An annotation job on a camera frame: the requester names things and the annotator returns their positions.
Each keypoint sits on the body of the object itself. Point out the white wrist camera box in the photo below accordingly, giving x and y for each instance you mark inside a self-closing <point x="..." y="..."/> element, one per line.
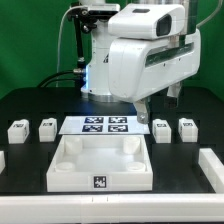
<point x="147" y="21"/>

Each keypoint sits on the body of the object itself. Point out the black camera on stand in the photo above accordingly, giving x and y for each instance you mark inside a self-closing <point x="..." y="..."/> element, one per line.
<point x="100" y="10"/>

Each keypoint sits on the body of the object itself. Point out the white square tabletop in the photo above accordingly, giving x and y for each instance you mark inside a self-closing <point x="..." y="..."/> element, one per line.
<point x="100" y="163"/>

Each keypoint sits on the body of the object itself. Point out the white left fence block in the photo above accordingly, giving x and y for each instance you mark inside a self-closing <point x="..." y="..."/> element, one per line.
<point x="2" y="161"/>

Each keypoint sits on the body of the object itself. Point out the black camera stand pole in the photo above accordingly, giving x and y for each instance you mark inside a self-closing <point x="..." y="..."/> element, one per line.
<point x="74" y="16"/>

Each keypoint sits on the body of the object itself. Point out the white fence block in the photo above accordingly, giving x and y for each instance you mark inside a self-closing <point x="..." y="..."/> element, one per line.
<point x="2" y="161"/>
<point x="213" y="169"/>

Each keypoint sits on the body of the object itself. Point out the white front fence rail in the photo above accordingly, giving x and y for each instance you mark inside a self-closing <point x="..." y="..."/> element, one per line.
<point x="112" y="208"/>

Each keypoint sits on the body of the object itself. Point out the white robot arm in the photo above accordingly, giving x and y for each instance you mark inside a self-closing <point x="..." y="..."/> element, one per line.
<point x="97" y="83"/>

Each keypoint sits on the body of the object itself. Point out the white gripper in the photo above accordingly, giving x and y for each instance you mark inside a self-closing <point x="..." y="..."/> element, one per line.
<point x="139" y="68"/>

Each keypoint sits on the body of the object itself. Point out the white right fence block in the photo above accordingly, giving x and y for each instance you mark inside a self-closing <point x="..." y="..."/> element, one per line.
<point x="213" y="169"/>

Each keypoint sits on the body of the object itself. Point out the white sheet with tags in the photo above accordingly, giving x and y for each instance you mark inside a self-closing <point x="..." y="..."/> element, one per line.
<point x="102" y="125"/>

